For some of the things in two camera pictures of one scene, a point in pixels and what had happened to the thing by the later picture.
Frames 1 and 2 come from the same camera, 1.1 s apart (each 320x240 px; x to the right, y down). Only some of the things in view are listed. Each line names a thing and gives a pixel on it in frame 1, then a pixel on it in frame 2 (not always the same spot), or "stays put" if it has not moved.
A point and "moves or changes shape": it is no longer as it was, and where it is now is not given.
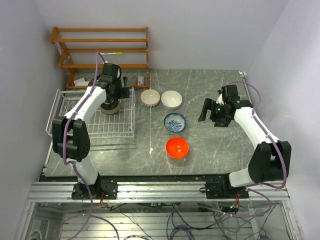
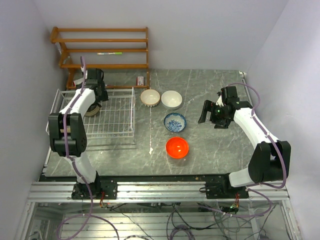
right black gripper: x=211 y=105 stays put
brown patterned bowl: x=110 y=106 moves or changes shape
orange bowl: x=177 y=147 stays put
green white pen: x=105 y=53 stays put
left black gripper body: x=119 y=92 -> x=104 y=96
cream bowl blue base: x=150 y=98 stays put
